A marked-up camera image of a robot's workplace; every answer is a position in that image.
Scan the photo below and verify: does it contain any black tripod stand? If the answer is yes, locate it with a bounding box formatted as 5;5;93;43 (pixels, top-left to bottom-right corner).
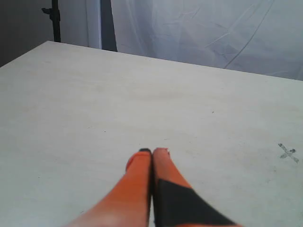
41;0;61;43

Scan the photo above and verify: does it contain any white backdrop cloth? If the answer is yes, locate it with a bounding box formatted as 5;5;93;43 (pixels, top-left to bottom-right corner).
86;0;303;80

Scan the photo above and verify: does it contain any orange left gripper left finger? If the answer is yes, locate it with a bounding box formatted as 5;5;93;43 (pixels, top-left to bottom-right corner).
67;148;152;227

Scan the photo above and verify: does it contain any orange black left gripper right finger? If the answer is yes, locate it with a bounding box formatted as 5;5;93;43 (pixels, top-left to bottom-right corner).
152;148;240;227

